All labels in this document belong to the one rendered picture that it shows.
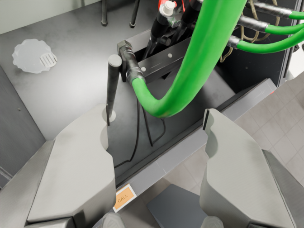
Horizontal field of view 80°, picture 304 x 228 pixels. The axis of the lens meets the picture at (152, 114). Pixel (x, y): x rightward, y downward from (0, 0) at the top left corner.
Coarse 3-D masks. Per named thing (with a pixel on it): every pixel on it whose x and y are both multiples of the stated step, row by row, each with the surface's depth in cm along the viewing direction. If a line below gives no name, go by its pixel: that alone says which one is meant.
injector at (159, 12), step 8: (160, 8) 30; (160, 16) 31; (168, 16) 30; (160, 24) 32; (168, 24) 33; (152, 32) 35; (160, 32) 34; (152, 40) 38; (160, 40) 35; (168, 40) 35; (152, 48) 40; (144, 56) 44
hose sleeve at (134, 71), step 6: (126, 48) 25; (126, 54) 24; (132, 54) 24; (126, 60) 23; (132, 60) 22; (126, 66) 22; (132, 66) 21; (138, 66) 22; (126, 72) 22; (132, 72) 21; (138, 72) 21; (132, 78) 20; (144, 78) 20
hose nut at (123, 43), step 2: (122, 40) 26; (124, 40) 26; (120, 42) 26; (122, 42) 26; (124, 42) 26; (126, 42) 26; (128, 42) 27; (118, 44) 26; (120, 44) 26; (122, 44) 26; (124, 44) 25; (126, 44) 25; (128, 44) 26; (130, 44) 26; (118, 46) 26; (120, 46) 25; (122, 46) 25; (130, 46) 26; (118, 48) 26; (120, 48) 25; (132, 48) 26; (118, 50) 26; (132, 50) 26; (118, 52) 27
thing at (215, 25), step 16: (208, 0) 6; (224, 0) 6; (240, 0) 6; (208, 16) 6; (224, 16) 6; (208, 32) 6; (224, 32) 6; (192, 48) 7; (208, 48) 7; (192, 64) 8; (208, 64) 7; (176, 80) 9; (192, 80) 8; (144, 96) 17; (176, 96) 10; (192, 96) 9; (160, 112) 12; (176, 112) 11
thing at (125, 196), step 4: (128, 188) 37; (116, 192) 37; (124, 192) 37; (128, 192) 37; (116, 196) 36; (120, 196) 37; (124, 196) 37; (128, 196) 37; (132, 196) 37; (116, 200) 36; (120, 200) 36; (124, 200) 37; (116, 204) 36; (120, 204) 36; (116, 208) 36
